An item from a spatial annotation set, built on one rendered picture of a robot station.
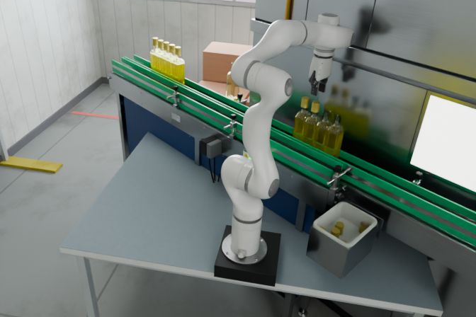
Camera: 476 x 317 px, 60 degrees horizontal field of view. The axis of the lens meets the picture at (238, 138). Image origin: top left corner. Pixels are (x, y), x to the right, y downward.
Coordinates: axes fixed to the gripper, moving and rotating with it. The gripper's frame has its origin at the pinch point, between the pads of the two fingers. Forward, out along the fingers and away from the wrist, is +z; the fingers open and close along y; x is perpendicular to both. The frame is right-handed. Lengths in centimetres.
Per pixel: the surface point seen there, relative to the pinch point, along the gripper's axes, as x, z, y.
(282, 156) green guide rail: -5.2, 30.9, 13.3
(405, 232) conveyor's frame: 53, 42, 6
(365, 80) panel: 14.8, -5.8, -12.1
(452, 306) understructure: 76, 83, -15
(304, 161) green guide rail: 7.1, 27.8, 13.7
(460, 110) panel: 53, -6, -12
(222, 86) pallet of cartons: -193, 94, -126
